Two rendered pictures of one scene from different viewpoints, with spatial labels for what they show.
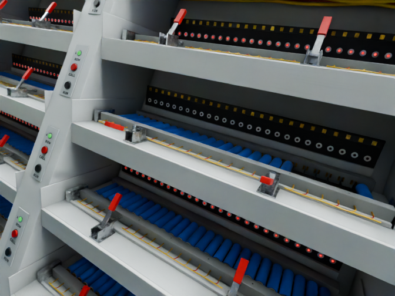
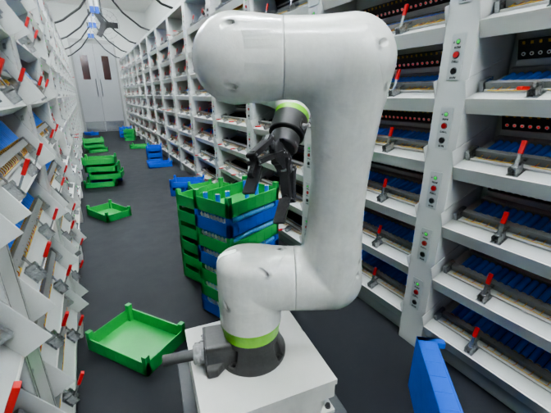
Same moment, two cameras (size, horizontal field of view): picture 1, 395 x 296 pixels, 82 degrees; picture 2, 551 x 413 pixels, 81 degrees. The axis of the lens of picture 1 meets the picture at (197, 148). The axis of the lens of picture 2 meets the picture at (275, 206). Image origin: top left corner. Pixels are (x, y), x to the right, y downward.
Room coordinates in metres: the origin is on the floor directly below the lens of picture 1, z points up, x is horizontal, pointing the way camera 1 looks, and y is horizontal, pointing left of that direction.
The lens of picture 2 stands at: (-0.60, 0.14, 0.91)
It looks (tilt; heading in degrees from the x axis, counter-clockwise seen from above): 19 degrees down; 36
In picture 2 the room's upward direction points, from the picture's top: straight up
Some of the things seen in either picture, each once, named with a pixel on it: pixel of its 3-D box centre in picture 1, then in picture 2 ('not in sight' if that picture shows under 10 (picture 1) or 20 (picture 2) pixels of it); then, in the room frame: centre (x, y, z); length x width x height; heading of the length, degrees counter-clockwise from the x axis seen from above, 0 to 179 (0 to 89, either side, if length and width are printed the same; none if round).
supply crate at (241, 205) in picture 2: not in sight; (237, 194); (0.33, 1.02, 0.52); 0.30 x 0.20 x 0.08; 178
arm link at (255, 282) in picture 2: not in sight; (256, 290); (-0.16, 0.52, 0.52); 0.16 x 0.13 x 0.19; 127
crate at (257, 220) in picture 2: not in sight; (238, 212); (0.33, 1.02, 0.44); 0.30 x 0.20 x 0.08; 178
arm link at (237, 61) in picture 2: not in sight; (239, 62); (-0.21, 0.50, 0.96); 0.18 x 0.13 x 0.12; 37
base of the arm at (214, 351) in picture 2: not in sight; (226, 343); (-0.21, 0.56, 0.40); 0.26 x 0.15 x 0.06; 141
